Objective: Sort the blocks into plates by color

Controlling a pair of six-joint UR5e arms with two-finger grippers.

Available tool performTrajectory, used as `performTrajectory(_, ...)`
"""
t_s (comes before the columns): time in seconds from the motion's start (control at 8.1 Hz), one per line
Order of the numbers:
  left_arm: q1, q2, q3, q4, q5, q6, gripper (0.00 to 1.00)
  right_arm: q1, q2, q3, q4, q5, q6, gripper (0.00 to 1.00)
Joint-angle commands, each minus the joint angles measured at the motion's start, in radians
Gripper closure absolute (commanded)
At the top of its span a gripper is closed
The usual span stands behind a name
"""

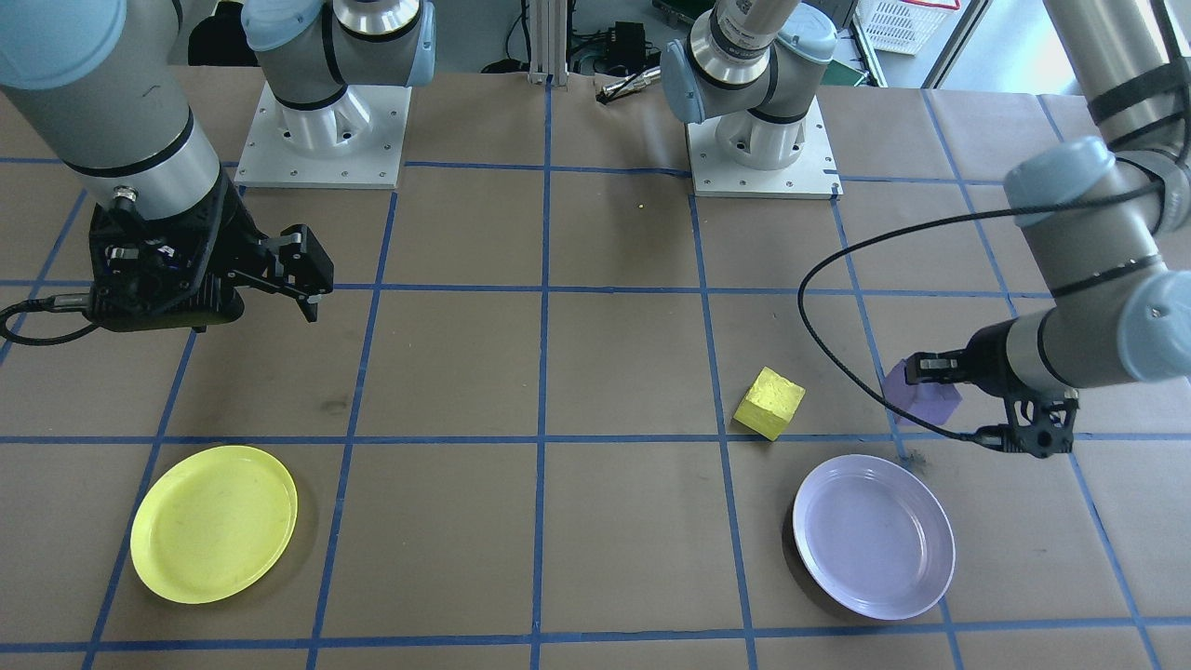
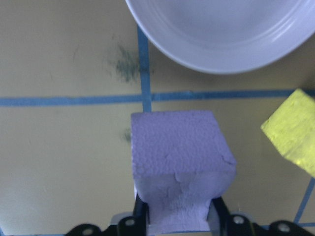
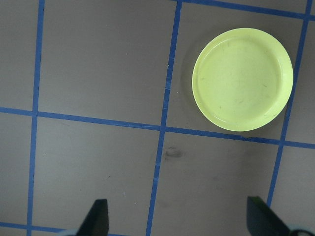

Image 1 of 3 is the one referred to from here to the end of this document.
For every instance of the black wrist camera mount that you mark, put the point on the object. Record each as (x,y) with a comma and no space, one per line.
(1042,428)
(167,305)

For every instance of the lavender round plate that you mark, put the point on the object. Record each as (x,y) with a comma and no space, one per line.
(875,540)

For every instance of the purple foam block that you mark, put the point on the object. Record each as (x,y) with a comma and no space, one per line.
(930,407)

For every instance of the black adapter box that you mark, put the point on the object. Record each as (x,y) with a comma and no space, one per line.
(628,45)

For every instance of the aluminium frame bar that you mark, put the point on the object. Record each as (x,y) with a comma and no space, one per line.
(549,37)

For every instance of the white plastic basket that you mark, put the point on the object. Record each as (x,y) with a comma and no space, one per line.
(898,23)

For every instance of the grey metal post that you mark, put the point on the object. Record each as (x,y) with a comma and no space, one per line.
(954,42)

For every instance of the yellow foam block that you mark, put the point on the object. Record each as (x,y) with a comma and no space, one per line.
(769,405)

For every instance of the yellow round plate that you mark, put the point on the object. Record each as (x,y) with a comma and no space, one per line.
(214,526)

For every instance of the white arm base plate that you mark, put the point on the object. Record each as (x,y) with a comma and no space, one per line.
(321,158)
(763,181)

